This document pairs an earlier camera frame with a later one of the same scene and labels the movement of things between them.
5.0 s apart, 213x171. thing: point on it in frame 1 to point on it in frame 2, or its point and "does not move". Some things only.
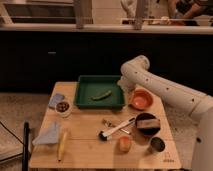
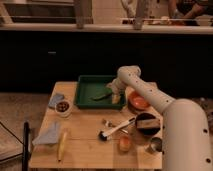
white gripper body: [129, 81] to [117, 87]
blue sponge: [55, 99] does not move
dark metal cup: [157, 144] does not move
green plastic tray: [98, 92] does not move
